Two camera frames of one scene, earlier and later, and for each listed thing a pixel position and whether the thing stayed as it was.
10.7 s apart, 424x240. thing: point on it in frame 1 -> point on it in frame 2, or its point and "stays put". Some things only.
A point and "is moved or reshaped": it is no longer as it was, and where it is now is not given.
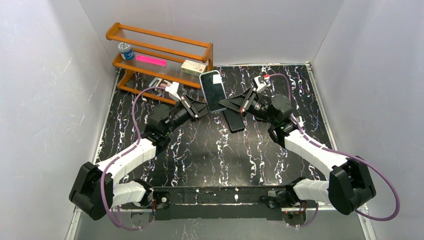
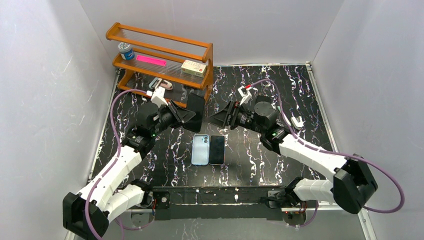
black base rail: x=218 y=202 stays put
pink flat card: x=151 y=60 stays put
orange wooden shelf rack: x=156 y=65 stays put
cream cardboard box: x=193 y=68 stays put
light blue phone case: x=213 y=89 -> x=200 y=149
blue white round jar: x=126 y=52 stays put
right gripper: x=247 y=100 -> x=232 y=116
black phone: x=234 y=120 is moved or reshaped
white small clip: x=301 y=123 stays put
